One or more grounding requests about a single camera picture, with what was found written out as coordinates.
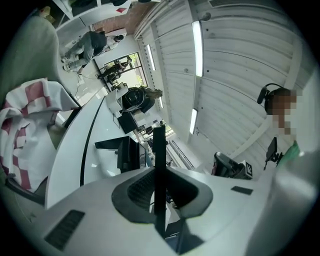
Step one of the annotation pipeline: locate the long ceiling light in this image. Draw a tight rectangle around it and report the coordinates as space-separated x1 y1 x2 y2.
189 108 199 135
146 44 157 72
191 20 204 78

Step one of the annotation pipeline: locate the black computer monitor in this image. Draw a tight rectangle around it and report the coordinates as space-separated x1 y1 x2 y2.
94 135 147 174

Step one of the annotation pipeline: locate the black chest-mounted device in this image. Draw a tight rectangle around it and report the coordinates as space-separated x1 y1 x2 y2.
263 136 284 171

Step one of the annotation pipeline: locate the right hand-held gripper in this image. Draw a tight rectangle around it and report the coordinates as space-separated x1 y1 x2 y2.
213 151 254 181

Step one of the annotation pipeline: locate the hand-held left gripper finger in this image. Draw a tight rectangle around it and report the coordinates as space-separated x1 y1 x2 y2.
153 125 161 235
159 124 168 239

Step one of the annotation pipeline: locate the white box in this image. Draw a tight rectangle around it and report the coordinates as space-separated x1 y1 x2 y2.
105 88 124 114

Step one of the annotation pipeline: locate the black head-mounted camera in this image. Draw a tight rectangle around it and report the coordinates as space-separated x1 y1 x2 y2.
257 83 285 105

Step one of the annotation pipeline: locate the glass door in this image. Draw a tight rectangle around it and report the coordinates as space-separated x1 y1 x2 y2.
103 51 145 87

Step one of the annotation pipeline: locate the black box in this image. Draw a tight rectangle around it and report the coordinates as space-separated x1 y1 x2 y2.
117 111 139 134

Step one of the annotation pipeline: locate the red and white checked cloth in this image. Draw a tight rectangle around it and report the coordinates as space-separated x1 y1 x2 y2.
0 77 74 194

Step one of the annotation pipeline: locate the person's head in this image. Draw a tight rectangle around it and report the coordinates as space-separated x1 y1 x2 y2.
266 87 299 137

